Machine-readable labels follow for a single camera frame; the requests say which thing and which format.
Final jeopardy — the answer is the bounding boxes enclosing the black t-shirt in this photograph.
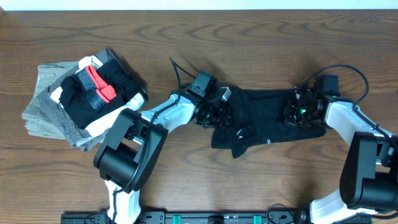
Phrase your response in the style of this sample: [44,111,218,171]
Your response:
[211,86,326,159]

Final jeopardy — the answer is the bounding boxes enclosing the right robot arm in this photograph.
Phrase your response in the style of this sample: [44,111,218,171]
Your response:
[282,75,397,223]

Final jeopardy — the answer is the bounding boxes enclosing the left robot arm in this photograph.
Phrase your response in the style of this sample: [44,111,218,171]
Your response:
[93,72,231,223]

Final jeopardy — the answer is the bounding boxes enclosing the red grey folded garment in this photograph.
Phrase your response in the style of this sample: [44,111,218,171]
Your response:
[77,65,117,110]

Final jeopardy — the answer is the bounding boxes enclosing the grey folded shorts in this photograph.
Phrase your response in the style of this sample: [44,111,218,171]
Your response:
[36,48,147,152]

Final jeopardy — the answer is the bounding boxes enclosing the black folded garment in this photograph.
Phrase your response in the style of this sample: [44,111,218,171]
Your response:
[59,59,141,129]

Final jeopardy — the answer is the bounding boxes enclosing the beige folded trousers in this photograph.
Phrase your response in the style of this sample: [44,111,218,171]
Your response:
[22,61,80,140]

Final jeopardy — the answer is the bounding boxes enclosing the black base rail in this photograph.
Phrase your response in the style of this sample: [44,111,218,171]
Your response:
[60,211,373,224]

